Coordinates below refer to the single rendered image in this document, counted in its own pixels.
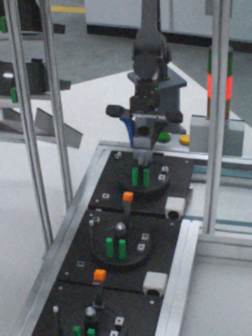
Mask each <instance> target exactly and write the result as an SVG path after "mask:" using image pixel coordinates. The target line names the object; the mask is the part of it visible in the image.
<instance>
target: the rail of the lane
mask: <svg viewBox="0 0 252 336"><path fill-rule="evenodd" d="M96 149H103V151H104V152H105V150H106V149H107V150H113V151H118V152H134V149H133V148H131V145H130V143H129V142H118V141H109V140H99V142H98V144H97V148H96ZM152 155H158V156H167V157H175V158H190V159H195V164H194V166H198V167H207V160H208V153H202V152H193V151H190V149H189V148H177V147H169V146H160V145H155V146H154V151H153V153H152Z"/></svg>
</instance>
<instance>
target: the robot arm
mask: <svg viewBox="0 0 252 336"><path fill-rule="evenodd" d="M141 16H142V22H141V28H140V29H139V31H138V32H137V33H136V42H133V51H132V56H131V60H132V61H135V62H134V64H133V70H134V73H135V74H136V88H135V92H134V95H133V96H131V97H130V109H125V107H123V106H120V105H110V104H109V105H108V106H107V107H106V115H107V116H109V117H111V118H119V120H120V121H122V122H124V124H125V126H126V128H127V132H128V137H129V141H130V147H131V148H132V149H133V148H134V135H135V121H134V120H132V118H133V117H143V118H154V119H157V121H154V130H153V134H152V138H151V150H153V148H154V146H155V143H156V141H157V139H158V137H159V135H160V133H162V130H163V129H164V127H166V126H169V121H170V122H171V123H182V122H183V114H182V112H181V111H180V110H178V109H167V110H166V112H157V109H158V107H159V106H160V96H159V87H158V86H159V82H161V81H164V80H170V77H169V76H167V64H169V63H170V62H171V61H172V50H171V49H170V48H169V46H167V39H166V37H165V36H164V35H163V33H162V31H161V6H160V0H142V6H141Z"/></svg>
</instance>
